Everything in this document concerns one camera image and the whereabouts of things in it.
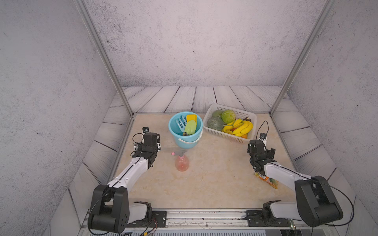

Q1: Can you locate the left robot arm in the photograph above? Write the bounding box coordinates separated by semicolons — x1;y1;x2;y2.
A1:
88;132;161;236

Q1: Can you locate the pink spray bottle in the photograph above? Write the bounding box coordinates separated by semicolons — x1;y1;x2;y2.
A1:
171;151;190;172

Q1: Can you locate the front aluminium rail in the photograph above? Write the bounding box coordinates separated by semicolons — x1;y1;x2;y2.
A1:
78;208;296;236

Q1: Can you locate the light blue rake pale handle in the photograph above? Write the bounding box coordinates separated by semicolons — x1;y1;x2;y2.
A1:
175;116;187;133

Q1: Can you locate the yellow shovel blue-tipped handle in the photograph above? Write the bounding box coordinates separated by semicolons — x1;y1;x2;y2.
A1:
186;114;197;123

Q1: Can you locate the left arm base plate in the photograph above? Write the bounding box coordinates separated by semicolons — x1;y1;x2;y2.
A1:
126;210;167;228

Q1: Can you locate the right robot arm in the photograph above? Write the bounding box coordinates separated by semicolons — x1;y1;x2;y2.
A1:
247;140;344;228

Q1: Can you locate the yellow banana bunch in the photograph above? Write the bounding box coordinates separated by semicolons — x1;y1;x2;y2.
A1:
222;119;254;139

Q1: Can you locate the netted green melon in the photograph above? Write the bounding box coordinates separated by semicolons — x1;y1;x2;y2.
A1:
207;116;224;131

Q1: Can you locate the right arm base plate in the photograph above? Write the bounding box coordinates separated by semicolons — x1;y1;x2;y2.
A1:
242;210;291;227

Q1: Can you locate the green cabbage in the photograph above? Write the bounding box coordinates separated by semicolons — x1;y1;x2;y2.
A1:
221;110;236;124

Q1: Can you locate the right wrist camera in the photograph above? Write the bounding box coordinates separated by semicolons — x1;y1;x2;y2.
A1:
259;133;267;145

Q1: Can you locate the left metal frame post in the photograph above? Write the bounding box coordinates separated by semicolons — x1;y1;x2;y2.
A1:
74;0;134;117

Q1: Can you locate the smooth green fruit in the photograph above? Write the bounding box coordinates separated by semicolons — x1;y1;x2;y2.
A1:
212;110;223;118

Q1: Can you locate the right metal frame post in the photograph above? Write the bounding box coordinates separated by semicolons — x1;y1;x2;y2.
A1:
269;0;336;117

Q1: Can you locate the light blue plastic bucket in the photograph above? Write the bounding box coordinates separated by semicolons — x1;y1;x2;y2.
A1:
168;112;203;149

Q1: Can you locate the white plastic basket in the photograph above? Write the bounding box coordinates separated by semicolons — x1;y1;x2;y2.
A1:
203;104;258;143

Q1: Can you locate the metal frame post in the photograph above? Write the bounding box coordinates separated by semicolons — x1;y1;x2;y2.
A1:
269;0;336;117
74;0;134;117

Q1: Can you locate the orange seed packet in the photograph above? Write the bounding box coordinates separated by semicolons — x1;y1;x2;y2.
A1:
255;173;279;189

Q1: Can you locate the green trowel wooden handle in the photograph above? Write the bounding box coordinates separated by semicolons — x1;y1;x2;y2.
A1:
183;121;197;136

